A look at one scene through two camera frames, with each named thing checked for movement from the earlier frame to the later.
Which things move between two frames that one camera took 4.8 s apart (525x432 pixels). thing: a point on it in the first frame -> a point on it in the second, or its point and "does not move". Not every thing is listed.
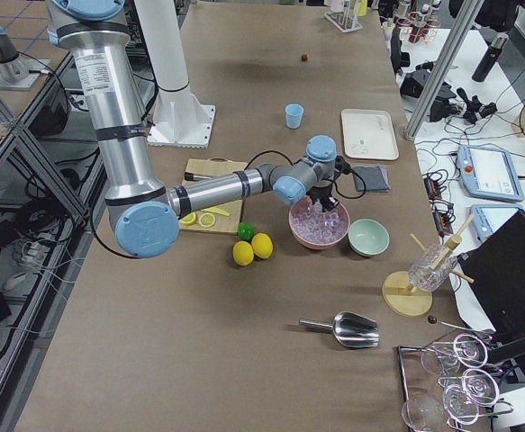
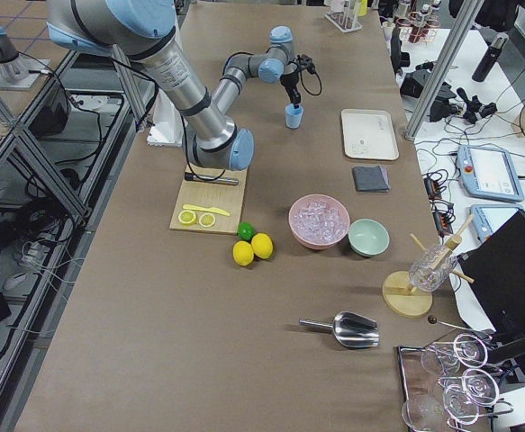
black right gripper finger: x=328 y=202 -> x=295 y=97
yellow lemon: x=262 y=245 does not move
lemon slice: x=189 y=219 does not move
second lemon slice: x=206 y=220 does not move
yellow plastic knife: x=215 y=211 does not move
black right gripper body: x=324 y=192 -> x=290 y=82
